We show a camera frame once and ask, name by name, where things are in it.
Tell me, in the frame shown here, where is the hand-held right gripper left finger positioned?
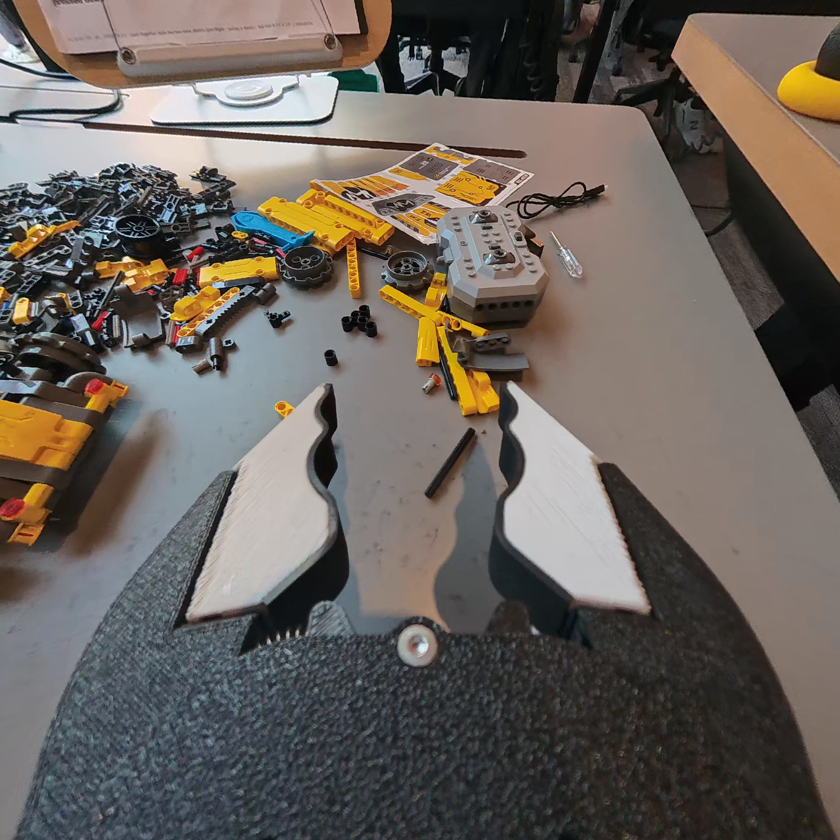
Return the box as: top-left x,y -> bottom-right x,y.
185,384 -> 349,634

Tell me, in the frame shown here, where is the thin black charging cable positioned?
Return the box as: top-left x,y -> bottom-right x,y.
516,182 -> 608,219

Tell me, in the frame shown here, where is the silver stand base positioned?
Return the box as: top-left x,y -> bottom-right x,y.
150,72 -> 340,127

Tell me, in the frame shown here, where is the blue brick separator tool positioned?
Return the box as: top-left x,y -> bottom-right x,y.
230,210 -> 316,250

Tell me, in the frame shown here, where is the pile of dark brick pieces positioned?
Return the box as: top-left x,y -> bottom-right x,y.
0,161 -> 280,358

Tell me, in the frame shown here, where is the yellow grey sticker sheet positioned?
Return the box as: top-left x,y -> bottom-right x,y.
310,143 -> 536,245

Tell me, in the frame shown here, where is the black desk cable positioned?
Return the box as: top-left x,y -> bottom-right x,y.
0,56 -> 126,126

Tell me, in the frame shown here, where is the yellow toy brick vehicle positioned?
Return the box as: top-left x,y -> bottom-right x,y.
0,331 -> 130,546

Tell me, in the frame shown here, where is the printed instruction sheet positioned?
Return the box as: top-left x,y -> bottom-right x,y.
36,0 -> 362,56

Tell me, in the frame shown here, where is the dark grey curved panel piece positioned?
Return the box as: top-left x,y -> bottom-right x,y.
456,333 -> 531,382

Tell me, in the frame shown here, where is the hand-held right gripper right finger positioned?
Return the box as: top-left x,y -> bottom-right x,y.
489,381 -> 652,641

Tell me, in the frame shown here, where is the black dome on yellow base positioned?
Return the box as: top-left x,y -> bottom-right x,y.
777,29 -> 840,122

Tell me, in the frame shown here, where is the dark grey sprocket wheel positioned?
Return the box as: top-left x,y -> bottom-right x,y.
280,246 -> 329,290
382,249 -> 434,293

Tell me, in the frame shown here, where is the stack of yellow long beams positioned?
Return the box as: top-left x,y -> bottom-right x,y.
258,189 -> 396,247

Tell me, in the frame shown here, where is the loose yellow beams group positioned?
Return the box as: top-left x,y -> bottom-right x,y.
379,272 -> 501,416

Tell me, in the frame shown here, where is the black spoked wheel rim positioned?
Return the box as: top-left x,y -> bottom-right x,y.
113,214 -> 173,260

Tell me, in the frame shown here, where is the grey brick battery box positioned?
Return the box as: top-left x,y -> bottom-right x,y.
435,205 -> 550,327

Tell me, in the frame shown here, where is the black axle rod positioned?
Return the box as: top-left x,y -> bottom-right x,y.
424,428 -> 476,500

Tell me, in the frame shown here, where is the small clear-handled screwdriver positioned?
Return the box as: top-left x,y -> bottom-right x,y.
549,231 -> 584,279

